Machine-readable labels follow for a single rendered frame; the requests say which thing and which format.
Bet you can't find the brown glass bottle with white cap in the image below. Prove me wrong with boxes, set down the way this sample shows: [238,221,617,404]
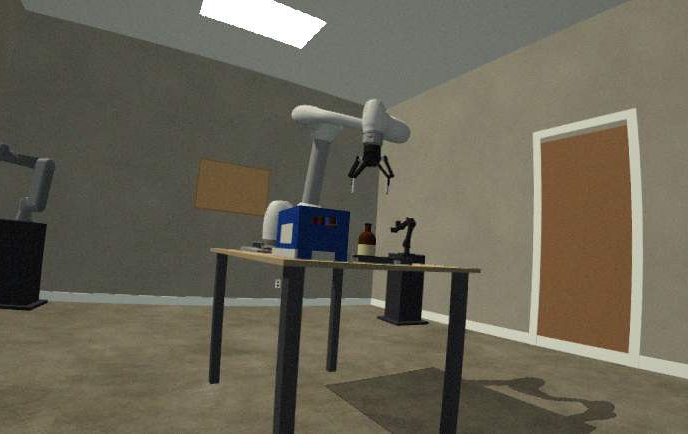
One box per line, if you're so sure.
[357,223,376,256]

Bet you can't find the blue divided crate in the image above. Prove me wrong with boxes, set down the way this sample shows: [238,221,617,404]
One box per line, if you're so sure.
[276,205,350,262]

